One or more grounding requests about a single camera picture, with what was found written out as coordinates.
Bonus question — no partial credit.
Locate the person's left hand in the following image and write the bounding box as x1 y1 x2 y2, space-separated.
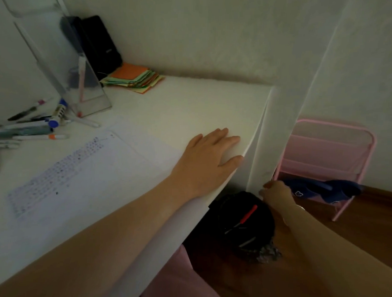
168 127 245 199

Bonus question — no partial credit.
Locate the person's left forearm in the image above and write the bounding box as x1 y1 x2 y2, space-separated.
0 172 202 297

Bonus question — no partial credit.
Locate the person's right hand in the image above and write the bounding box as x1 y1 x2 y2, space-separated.
259 180 298 216

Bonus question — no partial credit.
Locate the white pen orange tip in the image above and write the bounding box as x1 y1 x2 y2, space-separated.
12 133 70 142

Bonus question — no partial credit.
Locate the pink fabric garment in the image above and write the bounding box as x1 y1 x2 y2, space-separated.
130 242 224 297

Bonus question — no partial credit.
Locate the person's right forearm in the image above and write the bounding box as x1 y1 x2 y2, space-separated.
280 201 392 297

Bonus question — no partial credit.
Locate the pink metal cart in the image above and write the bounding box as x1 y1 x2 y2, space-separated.
269 116 380 224

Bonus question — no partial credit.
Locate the stack of coloured sticky notes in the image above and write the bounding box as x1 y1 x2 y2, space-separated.
99 60 166 95

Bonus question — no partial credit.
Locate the pile of assorted pens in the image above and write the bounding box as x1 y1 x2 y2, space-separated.
0 96 102 151

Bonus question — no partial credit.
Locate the black backpack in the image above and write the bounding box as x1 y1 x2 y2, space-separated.
184 189 283 266

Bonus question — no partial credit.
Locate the white paper sheet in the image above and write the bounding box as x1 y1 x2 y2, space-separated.
0 119 221 297

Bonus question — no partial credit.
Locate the blue cloth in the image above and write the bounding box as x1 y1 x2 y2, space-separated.
282 175 365 206

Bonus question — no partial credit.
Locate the black bag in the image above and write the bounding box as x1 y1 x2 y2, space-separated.
72 14 123 82

